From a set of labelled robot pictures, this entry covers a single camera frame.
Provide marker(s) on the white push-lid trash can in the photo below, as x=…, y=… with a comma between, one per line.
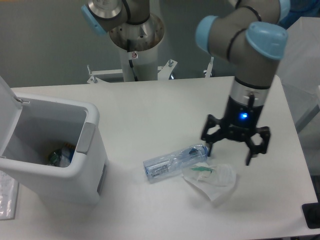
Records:
x=32, y=126

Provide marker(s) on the trash inside can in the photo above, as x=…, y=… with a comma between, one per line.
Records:
x=61, y=157

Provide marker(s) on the clear plastic medical packaging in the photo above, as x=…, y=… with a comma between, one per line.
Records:
x=213, y=180

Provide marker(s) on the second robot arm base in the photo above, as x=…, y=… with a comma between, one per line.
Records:
x=129, y=23

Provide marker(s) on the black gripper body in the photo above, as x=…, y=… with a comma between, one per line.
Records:
x=239, y=122

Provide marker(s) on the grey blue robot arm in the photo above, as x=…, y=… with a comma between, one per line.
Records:
x=251, y=39

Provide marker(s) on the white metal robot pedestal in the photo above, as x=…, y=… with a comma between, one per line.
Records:
x=138, y=66

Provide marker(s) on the crushed clear plastic bottle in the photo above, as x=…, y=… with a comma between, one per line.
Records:
x=171, y=164

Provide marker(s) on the black device at edge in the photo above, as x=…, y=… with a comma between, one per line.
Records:
x=311, y=212

